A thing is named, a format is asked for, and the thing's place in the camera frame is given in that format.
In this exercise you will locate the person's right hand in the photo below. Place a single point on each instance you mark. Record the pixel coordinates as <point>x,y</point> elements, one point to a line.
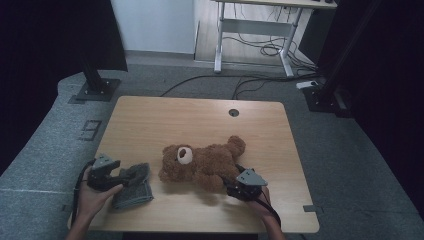
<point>261,206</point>

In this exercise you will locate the white metal desk frame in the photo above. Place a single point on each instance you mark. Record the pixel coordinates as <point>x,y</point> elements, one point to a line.
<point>255,27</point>

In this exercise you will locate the black metal stand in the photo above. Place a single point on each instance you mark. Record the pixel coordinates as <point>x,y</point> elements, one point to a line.
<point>328,100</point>
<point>98,90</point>

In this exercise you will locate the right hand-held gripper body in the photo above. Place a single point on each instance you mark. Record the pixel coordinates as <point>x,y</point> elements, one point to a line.
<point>248,186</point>

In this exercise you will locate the brown teddy bear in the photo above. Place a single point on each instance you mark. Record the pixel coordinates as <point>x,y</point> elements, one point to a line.
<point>206,163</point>

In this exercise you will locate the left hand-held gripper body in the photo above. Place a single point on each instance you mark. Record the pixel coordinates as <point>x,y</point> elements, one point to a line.
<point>100,175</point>

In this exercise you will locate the white power strip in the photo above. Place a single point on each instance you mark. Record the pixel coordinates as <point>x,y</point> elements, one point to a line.
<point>307,84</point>

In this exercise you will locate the black curtain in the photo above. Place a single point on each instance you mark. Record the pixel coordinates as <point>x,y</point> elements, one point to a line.
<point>400,100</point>
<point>33,66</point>

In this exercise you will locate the grey cloth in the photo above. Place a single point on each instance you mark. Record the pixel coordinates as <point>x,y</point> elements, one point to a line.
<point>135,193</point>

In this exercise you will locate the person's left hand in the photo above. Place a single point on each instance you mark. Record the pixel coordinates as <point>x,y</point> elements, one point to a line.
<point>91,201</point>

